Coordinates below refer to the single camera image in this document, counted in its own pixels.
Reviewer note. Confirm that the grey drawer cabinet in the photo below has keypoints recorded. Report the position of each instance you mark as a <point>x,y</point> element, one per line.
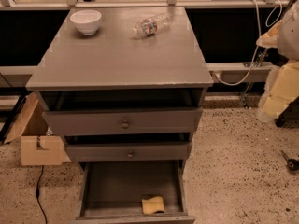
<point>114,70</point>

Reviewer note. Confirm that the round top drawer knob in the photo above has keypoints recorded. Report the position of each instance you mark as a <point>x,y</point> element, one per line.
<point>125,124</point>

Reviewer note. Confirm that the round drawer knob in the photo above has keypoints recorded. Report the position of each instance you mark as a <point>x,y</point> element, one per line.
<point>125,124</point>
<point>130,154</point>

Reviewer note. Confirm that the grey top drawer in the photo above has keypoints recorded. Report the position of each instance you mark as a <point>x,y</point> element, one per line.
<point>106,122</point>

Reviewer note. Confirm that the grey middle drawer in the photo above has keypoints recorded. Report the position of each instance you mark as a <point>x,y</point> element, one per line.
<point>118,152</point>

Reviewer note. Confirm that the round middle drawer knob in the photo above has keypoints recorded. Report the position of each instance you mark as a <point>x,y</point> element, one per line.
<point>130,154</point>

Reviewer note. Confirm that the grey open bottom drawer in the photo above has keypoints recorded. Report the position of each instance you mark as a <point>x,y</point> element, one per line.
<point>112,193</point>

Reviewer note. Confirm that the yellow sponge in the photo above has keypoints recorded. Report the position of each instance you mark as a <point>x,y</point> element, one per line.
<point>153,205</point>

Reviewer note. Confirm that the clear plastic water bottle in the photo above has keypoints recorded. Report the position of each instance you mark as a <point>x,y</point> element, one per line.
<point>153,25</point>

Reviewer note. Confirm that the white ceramic bowl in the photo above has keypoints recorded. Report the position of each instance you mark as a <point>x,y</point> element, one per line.
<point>86,21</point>

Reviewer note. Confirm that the cardboard box with slot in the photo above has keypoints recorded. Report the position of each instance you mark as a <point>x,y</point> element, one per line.
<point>42,150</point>

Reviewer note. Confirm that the black caster wheel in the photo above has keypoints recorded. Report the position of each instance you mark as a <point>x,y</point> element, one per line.
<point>292,164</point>

